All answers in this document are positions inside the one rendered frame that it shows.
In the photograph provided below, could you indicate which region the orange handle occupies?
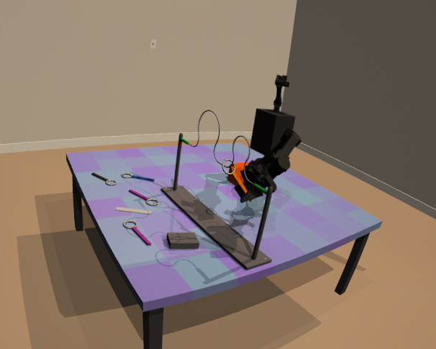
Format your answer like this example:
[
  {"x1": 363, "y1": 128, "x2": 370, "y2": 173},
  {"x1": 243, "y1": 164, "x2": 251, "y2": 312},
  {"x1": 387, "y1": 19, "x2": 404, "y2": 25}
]
[{"x1": 222, "y1": 159, "x2": 248, "y2": 195}]

